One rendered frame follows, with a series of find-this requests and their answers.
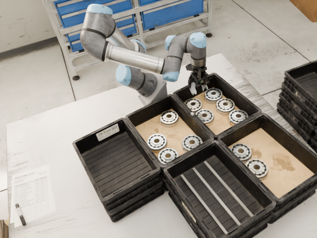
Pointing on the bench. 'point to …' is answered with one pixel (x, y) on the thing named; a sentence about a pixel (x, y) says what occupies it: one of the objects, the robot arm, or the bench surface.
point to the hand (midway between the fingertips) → (197, 90)
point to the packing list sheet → (32, 195)
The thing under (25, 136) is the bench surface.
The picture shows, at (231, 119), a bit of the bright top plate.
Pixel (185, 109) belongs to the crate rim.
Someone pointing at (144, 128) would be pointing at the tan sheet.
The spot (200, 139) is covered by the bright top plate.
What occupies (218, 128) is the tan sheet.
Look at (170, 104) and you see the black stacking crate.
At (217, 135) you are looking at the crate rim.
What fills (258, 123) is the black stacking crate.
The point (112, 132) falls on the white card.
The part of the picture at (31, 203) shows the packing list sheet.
